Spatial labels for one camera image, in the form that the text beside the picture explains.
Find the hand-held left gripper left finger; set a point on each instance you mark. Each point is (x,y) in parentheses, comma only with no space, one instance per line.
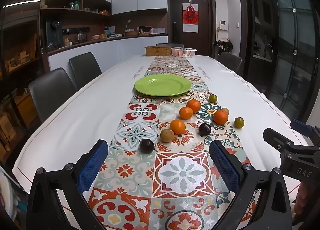
(92,167)

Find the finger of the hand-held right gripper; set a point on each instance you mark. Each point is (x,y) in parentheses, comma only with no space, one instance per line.
(273,138)
(300,126)

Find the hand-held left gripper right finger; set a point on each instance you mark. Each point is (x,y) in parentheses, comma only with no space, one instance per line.
(225,167)

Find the green plum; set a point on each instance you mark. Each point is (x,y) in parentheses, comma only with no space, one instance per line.
(213,98)
(239,122)

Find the dark purple plum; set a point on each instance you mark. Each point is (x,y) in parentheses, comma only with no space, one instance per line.
(146,145)
(205,129)

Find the mandarin orange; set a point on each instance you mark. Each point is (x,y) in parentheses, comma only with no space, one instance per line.
(193,106)
(177,126)
(221,117)
(186,113)

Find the tan round fruit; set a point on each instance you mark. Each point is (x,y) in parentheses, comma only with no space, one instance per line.
(225,109)
(167,135)

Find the green plate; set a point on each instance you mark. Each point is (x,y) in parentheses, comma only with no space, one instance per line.
(163,84)

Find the person's right hand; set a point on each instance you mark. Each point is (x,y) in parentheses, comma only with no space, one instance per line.
(301,197)

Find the patterned table runner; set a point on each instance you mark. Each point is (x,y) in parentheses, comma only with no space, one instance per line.
(180,170)

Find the glass sliding door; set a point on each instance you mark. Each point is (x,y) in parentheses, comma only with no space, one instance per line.
(292,44)

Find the kitchen faucet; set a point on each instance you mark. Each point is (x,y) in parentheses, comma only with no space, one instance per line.
(268,48)

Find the grey dining chair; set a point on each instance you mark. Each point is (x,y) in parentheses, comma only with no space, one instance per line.
(85,66)
(231,62)
(170,44)
(50,89)

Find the pile of bags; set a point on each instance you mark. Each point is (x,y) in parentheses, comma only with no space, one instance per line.
(223,46)

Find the white counter cabinet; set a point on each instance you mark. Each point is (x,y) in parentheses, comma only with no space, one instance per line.
(100,49)

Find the dark brown door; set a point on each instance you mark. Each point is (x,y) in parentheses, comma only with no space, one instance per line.
(205,39)

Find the white plastic basket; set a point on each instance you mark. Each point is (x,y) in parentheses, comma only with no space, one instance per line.
(183,51)

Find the glass display cabinet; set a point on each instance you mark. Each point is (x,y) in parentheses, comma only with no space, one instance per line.
(17,69)

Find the white intercom panel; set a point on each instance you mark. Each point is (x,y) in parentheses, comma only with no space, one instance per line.
(223,25)

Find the yellow bottle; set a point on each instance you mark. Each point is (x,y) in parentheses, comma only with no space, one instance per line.
(67,42)

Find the glass kettle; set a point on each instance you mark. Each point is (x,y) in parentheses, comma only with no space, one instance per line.
(81,36)

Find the woven rectangular box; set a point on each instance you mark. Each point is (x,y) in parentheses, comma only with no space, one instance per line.
(158,51)

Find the light blue container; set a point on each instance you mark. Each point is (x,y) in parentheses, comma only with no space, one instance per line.
(111,30)

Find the black coffee machine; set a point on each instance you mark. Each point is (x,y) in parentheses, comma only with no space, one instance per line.
(53,33)

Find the small desk lamp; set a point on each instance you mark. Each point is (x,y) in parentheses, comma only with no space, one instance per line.
(128,25)

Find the dark bag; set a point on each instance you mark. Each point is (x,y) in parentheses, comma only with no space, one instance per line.
(144,30)

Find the white papers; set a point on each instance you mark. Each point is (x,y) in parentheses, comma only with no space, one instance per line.
(158,31)

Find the orange box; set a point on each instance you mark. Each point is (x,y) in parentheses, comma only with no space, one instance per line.
(104,12)

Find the red and white wall calendar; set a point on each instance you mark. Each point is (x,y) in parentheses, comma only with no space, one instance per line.
(190,17)

